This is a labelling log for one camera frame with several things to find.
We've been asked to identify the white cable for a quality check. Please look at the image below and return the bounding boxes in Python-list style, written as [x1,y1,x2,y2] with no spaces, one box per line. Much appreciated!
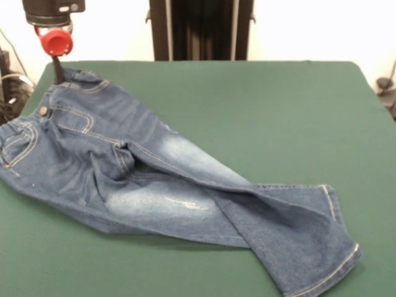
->
[0,71,34,92]

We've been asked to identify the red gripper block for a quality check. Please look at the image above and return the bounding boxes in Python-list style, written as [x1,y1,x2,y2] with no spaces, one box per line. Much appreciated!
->
[33,26,74,85]

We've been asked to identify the blue denim jeans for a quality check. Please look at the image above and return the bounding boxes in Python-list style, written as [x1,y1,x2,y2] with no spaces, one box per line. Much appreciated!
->
[0,67,363,297]

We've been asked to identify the black upright power strip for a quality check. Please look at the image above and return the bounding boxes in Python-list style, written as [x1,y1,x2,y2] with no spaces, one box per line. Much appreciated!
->
[0,49,12,75]

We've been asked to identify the black cable bundle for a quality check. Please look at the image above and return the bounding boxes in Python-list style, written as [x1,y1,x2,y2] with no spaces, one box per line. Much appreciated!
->
[0,71,35,124]

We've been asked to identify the dark green table cloth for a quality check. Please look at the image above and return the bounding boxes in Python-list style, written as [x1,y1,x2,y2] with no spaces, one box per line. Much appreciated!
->
[0,60,396,297]

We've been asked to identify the black metal column stand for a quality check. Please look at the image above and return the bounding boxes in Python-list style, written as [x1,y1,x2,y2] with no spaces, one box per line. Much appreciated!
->
[145,0,257,62]

